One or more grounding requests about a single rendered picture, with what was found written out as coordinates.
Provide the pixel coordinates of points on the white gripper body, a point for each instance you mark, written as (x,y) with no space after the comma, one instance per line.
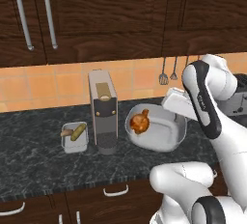
(177,104)

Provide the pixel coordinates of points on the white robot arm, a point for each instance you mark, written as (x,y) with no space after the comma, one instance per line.
(225,144)

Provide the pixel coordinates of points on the clear meat container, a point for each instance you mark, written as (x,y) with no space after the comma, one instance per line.
(160,131)

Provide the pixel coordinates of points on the brown chicken drumstick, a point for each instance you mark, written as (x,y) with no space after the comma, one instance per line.
(140,123)

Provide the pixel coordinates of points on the yellow-green sweet potato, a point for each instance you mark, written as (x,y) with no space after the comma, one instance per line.
(78,132)

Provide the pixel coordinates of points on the clear vegetable container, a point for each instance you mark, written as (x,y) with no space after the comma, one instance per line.
(74,145)

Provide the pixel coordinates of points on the brown potato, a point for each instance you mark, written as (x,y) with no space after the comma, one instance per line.
(66,133)

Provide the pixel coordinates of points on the hanging small spatula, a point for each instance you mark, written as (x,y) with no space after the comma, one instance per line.
(174,75)

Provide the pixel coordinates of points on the hanging slotted spatula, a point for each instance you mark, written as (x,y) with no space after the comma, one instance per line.
(163,78)

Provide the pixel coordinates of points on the hanging dark utensil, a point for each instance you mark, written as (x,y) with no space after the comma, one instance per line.
(186,61)

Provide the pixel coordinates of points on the silver toaster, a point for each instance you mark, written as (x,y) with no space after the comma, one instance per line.
(239,102)

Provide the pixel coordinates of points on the grey coffee machine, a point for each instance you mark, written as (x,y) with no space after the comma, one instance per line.
(103,118)

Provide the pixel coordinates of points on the dark wood drawer front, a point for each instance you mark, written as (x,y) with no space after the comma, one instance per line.
(138,199)
(220,186)
(35,208)

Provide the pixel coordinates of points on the wide dark wood cupboard door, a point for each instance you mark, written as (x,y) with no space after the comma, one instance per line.
(106,15)

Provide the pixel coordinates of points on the narrow dark wood cupboard door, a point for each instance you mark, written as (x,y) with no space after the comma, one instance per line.
(9,15)

